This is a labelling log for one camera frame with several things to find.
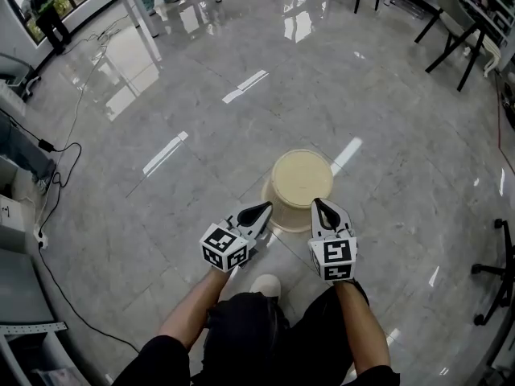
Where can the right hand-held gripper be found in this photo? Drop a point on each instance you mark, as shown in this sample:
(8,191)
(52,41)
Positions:
(334,255)

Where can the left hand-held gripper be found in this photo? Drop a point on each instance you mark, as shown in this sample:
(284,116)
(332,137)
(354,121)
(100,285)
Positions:
(223,247)

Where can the beige plastic wastebasket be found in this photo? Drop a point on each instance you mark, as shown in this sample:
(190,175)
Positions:
(301,175)

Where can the person's right forearm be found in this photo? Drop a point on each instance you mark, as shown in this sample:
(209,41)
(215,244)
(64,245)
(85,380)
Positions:
(362,328)

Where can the person's left forearm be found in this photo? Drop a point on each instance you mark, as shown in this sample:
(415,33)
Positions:
(193,308)

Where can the person's white shoe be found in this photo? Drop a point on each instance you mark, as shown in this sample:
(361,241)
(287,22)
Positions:
(266,284)

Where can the person's black trousers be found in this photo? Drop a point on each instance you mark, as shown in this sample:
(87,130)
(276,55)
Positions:
(257,336)

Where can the person's black right sleeve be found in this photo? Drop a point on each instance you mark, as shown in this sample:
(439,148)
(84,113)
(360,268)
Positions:
(376,376)

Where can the person's black sleeve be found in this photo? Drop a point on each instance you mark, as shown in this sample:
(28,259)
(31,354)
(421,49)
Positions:
(376,376)
(161,362)

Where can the person's black left sleeve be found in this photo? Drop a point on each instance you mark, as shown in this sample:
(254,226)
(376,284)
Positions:
(161,362)

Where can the black office chair base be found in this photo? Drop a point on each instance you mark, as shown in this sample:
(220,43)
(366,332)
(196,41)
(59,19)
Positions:
(501,272)

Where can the white power strip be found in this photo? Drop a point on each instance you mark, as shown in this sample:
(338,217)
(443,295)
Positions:
(41,237)

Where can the black power adapter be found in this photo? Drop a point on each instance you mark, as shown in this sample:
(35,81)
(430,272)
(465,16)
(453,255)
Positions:
(45,144)

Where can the white curved table leg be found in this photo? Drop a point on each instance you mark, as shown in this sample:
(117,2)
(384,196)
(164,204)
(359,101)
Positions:
(493,54)

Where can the white chair with black legs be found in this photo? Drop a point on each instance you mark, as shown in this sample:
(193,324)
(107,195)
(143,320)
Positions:
(454,22)

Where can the white cardboard box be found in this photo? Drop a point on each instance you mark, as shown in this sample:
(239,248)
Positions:
(10,213)

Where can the grey metal cabinet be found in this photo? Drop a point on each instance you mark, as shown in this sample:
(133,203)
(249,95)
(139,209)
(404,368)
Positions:
(20,308)

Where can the grey rolling chair base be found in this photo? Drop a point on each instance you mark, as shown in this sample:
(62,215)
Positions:
(18,76)

